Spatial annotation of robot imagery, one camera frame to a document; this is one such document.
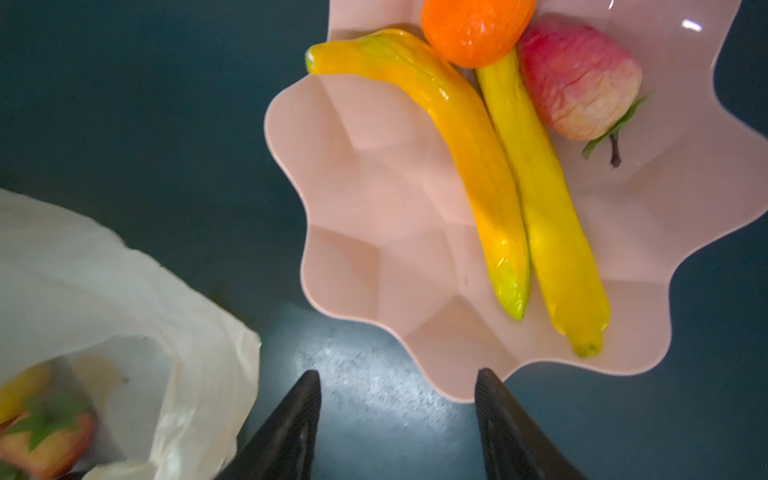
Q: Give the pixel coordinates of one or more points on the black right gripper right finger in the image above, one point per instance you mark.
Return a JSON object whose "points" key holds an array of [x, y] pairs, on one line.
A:
{"points": [[514, 447]]}

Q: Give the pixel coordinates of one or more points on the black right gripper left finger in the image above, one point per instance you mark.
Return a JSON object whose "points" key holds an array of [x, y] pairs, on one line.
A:
{"points": [[283, 448]]}

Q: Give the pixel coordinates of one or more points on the green table mat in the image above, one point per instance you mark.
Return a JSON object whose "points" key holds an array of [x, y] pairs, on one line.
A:
{"points": [[147, 116]]}

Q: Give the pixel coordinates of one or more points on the yellow banana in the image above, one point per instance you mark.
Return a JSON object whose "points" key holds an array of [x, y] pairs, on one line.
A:
{"points": [[564, 264], [399, 58]]}

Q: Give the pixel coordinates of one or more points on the pink scalloped fruit plate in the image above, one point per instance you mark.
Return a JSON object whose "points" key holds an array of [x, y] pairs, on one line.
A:
{"points": [[391, 238]]}

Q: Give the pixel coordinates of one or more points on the red peach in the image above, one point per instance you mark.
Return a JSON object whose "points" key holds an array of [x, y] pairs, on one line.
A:
{"points": [[584, 85]]}

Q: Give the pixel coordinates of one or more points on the orange fruit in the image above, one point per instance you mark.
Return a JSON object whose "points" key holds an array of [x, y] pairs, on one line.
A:
{"points": [[474, 34]]}

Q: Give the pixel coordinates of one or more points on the red strawberry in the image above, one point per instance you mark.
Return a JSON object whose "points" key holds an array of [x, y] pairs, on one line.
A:
{"points": [[50, 436]]}

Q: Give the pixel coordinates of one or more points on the yellow mango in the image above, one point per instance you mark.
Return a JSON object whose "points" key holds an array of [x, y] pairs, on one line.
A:
{"points": [[32, 382]]}

